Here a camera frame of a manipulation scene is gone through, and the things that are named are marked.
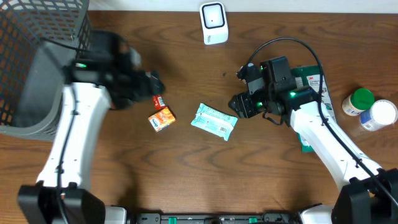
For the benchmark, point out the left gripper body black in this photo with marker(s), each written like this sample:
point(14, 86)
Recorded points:
point(138, 89)

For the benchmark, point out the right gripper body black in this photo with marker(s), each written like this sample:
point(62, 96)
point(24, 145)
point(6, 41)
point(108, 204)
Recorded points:
point(257, 102)

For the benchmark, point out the red white small packet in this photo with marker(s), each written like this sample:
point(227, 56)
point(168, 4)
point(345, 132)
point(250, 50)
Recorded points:
point(158, 102)

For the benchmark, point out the pale green wipes packet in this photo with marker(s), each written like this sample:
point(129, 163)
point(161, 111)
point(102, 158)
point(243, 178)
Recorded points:
point(214, 121)

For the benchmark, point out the orange small box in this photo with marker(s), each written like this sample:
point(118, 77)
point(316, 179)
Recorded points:
point(162, 119)

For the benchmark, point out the green white package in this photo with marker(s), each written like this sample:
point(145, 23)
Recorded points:
point(310, 75)

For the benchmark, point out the green lid jar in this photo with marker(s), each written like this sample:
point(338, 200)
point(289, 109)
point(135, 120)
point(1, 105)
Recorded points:
point(357, 102)

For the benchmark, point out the white jar blue label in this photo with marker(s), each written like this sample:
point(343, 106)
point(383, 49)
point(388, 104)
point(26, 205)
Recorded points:
point(382, 113)

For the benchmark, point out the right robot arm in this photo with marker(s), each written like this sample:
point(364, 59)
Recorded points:
point(367, 192)

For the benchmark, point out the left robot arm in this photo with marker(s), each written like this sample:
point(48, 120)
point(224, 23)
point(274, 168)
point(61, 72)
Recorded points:
point(101, 78)

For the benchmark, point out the white barcode scanner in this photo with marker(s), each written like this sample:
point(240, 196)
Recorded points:
point(214, 23)

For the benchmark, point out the grey plastic mesh basket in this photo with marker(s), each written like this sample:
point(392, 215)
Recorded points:
point(38, 38)

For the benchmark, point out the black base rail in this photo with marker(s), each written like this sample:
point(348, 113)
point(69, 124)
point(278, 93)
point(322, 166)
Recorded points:
point(156, 218)

